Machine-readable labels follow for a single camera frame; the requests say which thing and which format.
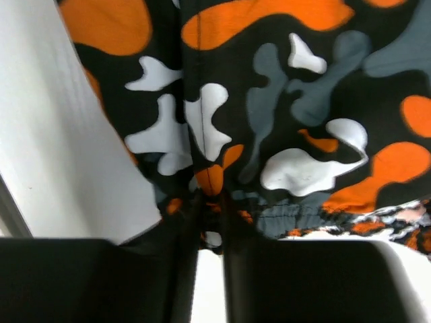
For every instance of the aluminium table edge rail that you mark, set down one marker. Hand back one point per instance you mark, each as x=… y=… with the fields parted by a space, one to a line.
x=11 y=216

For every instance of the orange camouflage shorts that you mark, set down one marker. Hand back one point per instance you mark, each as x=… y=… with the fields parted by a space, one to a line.
x=312 y=116

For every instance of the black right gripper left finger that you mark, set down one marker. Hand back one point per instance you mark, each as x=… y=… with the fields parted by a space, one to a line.
x=149 y=278

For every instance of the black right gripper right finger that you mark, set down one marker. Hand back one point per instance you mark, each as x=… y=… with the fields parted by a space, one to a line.
x=321 y=280

